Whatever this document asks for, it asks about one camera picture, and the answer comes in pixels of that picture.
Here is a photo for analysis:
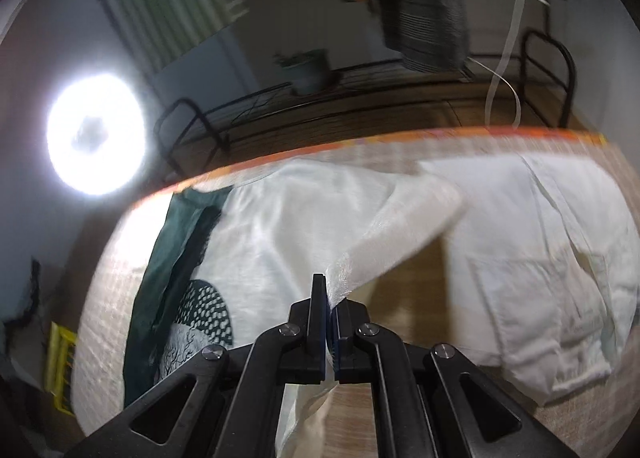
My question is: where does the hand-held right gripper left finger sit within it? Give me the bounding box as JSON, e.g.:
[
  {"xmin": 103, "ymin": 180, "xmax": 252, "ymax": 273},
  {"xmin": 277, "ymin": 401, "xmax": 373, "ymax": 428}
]
[{"xmin": 64, "ymin": 273, "xmax": 331, "ymax": 458}]

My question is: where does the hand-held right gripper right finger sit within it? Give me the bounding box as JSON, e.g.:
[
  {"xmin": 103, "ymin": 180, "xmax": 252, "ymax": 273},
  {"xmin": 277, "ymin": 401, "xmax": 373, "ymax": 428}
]
[{"xmin": 331, "ymin": 301, "xmax": 583, "ymax": 458}]

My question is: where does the white printed t-shirt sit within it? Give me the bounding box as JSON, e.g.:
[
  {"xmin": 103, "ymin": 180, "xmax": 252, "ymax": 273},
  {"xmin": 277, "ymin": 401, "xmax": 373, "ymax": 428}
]
[{"xmin": 152, "ymin": 158, "xmax": 463, "ymax": 458}]

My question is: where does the dark green cloth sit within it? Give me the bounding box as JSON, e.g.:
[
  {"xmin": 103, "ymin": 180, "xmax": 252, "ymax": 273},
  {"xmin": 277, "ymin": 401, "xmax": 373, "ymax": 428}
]
[{"xmin": 123, "ymin": 187, "xmax": 232, "ymax": 409}]

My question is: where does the pale white shirt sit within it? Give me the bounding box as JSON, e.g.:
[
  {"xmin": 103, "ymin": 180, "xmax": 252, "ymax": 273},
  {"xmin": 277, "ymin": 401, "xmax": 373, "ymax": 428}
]
[{"xmin": 420, "ymin": 152, "xmax": 640, "ymax": 408}]

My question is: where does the potted plant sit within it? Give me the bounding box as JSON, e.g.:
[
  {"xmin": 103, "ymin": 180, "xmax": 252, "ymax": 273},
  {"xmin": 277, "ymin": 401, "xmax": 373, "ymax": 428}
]
[{"xmin": 274, "ymin": 49, "xmax": 332, "ymax": 96}]

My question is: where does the yellow plastic crate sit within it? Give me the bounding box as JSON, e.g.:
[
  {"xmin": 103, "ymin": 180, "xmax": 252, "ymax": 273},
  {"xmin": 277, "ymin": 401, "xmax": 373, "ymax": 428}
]
[{"xmin": 46, "ymin": 321, "xmax": 80, "ymax": 414}]

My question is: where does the round white lamp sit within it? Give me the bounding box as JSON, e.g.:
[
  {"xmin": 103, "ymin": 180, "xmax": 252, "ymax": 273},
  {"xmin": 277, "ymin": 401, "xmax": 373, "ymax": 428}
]
[{"xmin": 46, "ymin": 72, "xmax": 147, "ymax": 197}]

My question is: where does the grey striped hanging cloth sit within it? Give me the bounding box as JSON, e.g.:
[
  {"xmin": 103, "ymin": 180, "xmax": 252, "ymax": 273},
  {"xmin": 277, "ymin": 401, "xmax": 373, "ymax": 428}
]
[{"xmin": 370, "ymin": 0, "xmax": 472, "ymax": 73}]

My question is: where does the black metal wire rack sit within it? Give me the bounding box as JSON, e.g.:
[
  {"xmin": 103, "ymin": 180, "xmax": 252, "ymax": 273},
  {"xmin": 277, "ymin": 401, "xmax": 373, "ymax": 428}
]
[{"xmin": 153, "ymin": 31, "xmax": 577, "ymax": 176}]

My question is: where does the white ribbon strap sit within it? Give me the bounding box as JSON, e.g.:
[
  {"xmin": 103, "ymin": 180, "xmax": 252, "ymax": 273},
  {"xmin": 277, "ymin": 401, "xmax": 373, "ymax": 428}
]
[{"xmin": 484, "ymin": 0, "xmax": 552, "ymax": 129}]

